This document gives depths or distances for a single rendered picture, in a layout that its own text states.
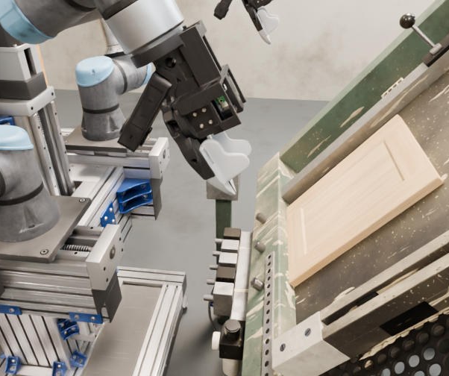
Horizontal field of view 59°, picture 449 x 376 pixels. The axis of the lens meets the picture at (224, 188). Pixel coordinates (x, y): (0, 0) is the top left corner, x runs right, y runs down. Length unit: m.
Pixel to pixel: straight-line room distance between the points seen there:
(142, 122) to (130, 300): 1.47
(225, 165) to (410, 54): 0.98
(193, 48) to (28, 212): 0.62
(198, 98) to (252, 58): 4.08
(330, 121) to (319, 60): 3.15
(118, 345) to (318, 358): 1.12
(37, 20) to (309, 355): 0.65
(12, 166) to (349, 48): 3.99
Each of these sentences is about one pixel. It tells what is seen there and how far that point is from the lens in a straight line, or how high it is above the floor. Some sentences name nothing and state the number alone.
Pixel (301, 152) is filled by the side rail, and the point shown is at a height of 0.94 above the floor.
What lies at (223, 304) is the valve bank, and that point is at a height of 0.73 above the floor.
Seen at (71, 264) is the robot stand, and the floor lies 0.98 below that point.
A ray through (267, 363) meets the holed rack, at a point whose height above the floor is 0.89.
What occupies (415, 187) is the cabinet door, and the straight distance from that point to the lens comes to 0.88.
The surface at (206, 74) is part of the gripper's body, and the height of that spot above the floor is 1.47.
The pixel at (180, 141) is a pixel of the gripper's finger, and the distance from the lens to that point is 0.46.
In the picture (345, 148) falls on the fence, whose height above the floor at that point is 1.09.
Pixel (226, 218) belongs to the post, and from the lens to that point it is 1.58.
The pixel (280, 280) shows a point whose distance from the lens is 0.97.
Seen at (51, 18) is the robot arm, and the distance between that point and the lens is 0.50.
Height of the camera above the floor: 1.61
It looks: 33 degrees down
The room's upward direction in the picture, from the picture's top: straight up
